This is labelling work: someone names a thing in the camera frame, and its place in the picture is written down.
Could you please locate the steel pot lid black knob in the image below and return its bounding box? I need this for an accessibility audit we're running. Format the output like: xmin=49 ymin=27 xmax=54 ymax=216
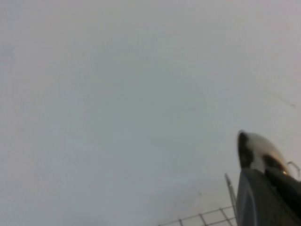
xmin=236 ymin=129 xmax=291 ymax=176

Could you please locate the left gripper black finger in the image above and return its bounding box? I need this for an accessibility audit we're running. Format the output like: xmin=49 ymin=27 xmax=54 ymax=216
xmin=236 ymin=167 xmax=301 ymax=226

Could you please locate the black tray wire lid rack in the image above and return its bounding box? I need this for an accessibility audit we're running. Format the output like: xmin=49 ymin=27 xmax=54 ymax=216
xmin=224 ymin=161 xmax=301 ymax=219

